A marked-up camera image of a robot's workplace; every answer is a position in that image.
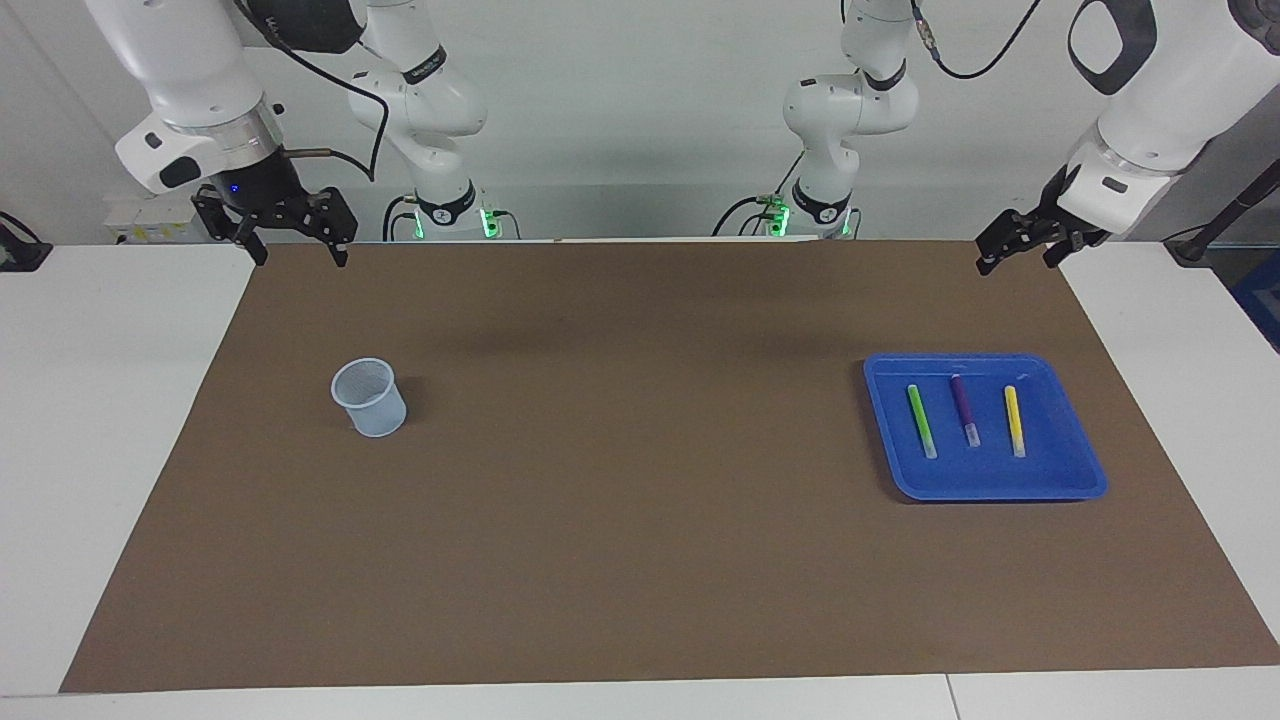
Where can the white wall socket box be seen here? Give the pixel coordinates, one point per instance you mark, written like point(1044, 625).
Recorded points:
point(150, 220)

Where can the black object on table edge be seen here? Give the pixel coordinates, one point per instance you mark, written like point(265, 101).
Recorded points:
point(20, 250)

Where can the green pen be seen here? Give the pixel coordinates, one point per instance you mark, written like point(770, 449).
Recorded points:
point(921, 420)

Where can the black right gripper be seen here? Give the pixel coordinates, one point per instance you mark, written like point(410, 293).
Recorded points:
point(255, 195)

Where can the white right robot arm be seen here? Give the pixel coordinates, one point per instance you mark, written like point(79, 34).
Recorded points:
point(190, 70)

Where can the blue box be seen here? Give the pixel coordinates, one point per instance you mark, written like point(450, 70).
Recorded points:
point(1262, 300)

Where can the blue plastic tray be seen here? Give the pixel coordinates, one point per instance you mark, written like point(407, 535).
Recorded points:
point(1060, 470)

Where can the purple pen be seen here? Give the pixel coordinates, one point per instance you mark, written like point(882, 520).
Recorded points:
point(965, 405)

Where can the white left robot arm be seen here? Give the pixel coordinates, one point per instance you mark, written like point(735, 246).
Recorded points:
point(1160, 90)

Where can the clear plastic cup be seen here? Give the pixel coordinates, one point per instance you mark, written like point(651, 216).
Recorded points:
point(375, 410)

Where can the black stand pole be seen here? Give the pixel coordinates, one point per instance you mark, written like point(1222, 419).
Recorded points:
point(1230, 215)

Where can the brown table mat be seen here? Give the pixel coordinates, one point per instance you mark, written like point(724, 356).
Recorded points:
point(640, 500)

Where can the yellow pen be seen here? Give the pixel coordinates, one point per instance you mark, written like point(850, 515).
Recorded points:
point(1014, 420)

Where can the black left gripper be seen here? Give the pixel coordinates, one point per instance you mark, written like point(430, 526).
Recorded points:
point(1060, 220)

